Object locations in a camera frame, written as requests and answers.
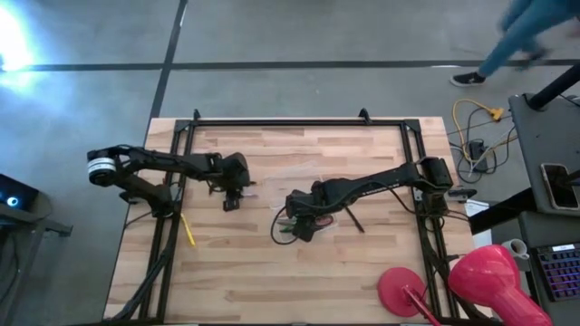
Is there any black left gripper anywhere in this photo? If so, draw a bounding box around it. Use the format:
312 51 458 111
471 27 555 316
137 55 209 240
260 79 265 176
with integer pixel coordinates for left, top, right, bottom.
218 152 253 213

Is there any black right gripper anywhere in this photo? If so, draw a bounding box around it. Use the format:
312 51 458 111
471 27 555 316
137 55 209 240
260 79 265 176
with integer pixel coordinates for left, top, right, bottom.
285 180 329 244

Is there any yellow highlighter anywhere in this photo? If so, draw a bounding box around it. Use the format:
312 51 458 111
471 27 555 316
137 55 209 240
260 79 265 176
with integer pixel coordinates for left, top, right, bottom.
179 212 198 249

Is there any red lamp base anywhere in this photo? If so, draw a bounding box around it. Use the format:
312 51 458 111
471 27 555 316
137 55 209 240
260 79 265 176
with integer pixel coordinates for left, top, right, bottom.
376 266 429 319

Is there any red lamp stem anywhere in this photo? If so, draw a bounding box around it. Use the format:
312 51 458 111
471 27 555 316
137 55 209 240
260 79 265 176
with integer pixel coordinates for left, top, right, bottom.
401 284 443 326

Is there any white paper sheet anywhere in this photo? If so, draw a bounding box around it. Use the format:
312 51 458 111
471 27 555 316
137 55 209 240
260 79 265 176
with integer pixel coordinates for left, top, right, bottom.
463 198 494 249

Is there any black power adapter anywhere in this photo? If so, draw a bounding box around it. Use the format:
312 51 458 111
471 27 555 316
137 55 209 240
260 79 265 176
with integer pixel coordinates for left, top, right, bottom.
468 139 489 173

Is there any pink plastic pitcher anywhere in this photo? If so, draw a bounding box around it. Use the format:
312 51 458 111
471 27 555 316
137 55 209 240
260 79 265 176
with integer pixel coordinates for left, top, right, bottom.
447 244 555 326

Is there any gray stand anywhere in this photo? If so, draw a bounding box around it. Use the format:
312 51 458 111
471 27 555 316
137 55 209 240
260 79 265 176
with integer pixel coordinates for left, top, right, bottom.
0 189 74 321

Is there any dark gray desk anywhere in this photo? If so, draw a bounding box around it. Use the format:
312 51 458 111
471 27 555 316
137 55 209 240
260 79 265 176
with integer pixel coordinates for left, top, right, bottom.
468 187 580 326

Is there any white mug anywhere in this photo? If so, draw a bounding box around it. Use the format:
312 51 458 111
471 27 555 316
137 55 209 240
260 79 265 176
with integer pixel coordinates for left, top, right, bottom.
501 237 531 261

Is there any black device with blue light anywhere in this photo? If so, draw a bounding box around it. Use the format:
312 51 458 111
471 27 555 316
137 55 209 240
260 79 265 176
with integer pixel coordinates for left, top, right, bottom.
0 173 40 212

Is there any person's black shoe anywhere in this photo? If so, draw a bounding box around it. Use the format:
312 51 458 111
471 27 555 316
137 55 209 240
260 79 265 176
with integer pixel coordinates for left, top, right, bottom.
449 71 488 89

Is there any gray side table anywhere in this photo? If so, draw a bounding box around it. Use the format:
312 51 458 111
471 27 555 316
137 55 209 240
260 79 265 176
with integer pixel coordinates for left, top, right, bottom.
507 91 580 217

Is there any smartphone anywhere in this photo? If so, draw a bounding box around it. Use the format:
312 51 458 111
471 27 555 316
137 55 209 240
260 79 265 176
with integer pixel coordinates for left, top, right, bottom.
539 162 580 211

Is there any backlit keyboard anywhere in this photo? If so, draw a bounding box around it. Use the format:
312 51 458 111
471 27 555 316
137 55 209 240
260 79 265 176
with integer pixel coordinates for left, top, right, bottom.
531 243 580 303

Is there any black pole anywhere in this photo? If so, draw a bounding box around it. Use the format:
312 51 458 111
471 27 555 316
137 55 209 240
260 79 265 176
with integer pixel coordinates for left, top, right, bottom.
527 62 580 112

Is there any person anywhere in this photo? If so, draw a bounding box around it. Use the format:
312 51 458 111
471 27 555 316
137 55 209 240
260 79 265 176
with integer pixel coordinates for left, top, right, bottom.
478 0 580 79

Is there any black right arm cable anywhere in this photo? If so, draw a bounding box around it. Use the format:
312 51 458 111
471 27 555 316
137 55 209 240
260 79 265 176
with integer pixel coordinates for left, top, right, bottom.
270 206 301 246

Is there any black metal table frame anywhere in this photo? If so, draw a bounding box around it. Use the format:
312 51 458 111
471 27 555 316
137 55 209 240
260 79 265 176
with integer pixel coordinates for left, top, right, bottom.
102 108 502 325

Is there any black cable bundle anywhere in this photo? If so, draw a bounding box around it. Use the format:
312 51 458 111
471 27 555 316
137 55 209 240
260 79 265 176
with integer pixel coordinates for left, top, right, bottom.
107 246 176 323

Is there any yellow cable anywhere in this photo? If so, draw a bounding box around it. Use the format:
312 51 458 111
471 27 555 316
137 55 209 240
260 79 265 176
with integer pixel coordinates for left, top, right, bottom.
451 98 506 163

